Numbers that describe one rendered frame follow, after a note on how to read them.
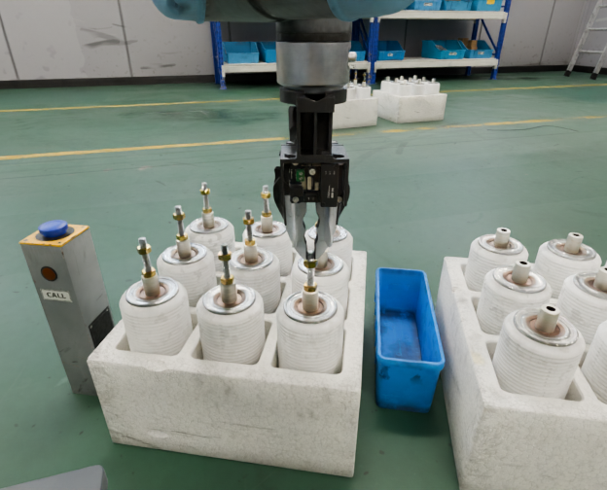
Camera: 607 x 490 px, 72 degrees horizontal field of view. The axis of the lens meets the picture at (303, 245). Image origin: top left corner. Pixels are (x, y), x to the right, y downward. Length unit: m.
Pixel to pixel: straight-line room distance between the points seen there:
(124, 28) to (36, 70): 1.09
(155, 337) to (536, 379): 0.51
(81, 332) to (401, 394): 0.55
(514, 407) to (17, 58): 5.76
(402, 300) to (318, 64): 0.68
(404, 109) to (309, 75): 2.74
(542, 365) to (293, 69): 0.46
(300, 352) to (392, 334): 0.40
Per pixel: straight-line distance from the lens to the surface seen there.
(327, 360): 0.60
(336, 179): 0.44
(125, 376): 0.67
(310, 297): 0.57
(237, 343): 0.60
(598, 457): 0.70
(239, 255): 0.72
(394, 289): 0.98
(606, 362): 0.67
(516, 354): 0.62
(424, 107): 3.24
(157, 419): 0.72
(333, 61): 0.43
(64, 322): 0.80
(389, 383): 0.76
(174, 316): 0.63
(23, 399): 0.95
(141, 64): 5.72
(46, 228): 0.74
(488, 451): 0.67
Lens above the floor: 0.60
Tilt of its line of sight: 28 degrees down
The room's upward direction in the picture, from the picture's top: straight up
